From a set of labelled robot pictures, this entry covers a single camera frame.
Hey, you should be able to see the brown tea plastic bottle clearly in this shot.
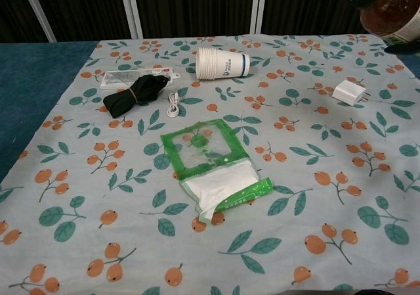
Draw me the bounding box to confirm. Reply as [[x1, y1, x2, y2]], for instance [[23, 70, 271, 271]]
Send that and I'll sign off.
[[350, 0, 420, 46]]

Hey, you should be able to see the white ruler set package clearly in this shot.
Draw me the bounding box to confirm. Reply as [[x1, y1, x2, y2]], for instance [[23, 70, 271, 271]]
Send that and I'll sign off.
[[100, 67, 182, 91]]

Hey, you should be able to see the floral grey tablecloth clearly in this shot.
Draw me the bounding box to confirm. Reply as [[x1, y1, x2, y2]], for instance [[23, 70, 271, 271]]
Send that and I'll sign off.
[[0, 34, 420, 295]]

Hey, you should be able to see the green tissue packet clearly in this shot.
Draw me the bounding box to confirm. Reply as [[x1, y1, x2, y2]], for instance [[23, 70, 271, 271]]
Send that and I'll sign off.
[[159, 118, 275, 224]]

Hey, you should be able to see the coiled white usb cable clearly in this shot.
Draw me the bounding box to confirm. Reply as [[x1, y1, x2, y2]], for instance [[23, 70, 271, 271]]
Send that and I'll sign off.
[[166, 92, 180, 118]]

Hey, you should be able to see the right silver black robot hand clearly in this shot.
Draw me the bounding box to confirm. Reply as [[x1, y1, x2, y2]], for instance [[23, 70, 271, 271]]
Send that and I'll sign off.
[[384, 43, 420, 55]]

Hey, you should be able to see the black cloth bundle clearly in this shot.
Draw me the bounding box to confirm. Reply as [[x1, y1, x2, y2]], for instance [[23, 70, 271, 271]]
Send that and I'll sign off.
[[102, 74, 169, 118]]

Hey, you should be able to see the black partition screen panel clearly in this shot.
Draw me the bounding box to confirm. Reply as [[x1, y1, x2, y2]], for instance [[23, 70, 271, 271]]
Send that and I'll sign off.
[[254, 0, 368, 37], [126, 0, 266, 39], [19, 0, 142, 43], [0, 0, 56, 43]]

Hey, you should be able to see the white paper cup stack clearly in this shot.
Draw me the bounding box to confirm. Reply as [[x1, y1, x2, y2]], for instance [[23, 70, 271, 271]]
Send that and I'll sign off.
[[196, 47, 252, 80]]

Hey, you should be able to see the white power adapter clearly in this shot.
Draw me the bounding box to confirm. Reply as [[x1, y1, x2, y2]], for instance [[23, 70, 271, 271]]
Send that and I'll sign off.
[[331, 79, 373, 107]]

